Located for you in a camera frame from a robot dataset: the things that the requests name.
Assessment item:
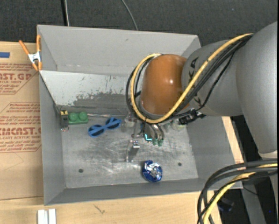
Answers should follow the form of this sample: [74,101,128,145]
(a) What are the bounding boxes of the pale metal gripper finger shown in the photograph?
[125,140,141,163]
[121,117,136,133]

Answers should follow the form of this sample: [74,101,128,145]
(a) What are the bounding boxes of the blue sunglasses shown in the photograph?
[87,117,122,138]

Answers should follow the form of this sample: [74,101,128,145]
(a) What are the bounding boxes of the blue and white crumpled packet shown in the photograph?
[142,160,164,183]

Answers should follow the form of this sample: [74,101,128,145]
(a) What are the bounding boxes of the grey metal bin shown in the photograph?
[36,24,244,206]

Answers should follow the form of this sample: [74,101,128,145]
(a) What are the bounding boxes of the green toy block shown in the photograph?
[68,111,89,125]

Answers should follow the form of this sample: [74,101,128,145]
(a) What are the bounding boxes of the black and yellow small block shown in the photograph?
[59,109,70,128]

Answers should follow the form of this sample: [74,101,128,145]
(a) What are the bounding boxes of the brown cardboard board, red print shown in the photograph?
[0,40,45,202]

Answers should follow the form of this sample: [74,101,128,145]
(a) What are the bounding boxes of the black cylinder on white bracket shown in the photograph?
[173,112,207,131]

